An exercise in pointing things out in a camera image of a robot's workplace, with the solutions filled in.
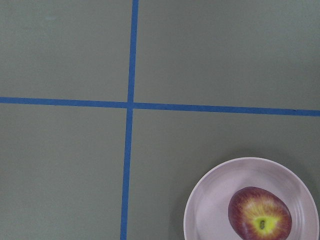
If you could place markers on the red apple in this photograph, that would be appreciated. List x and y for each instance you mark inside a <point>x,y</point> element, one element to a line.
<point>257,214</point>

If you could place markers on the pink plate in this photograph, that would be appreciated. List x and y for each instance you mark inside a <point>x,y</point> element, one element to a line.
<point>206,211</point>

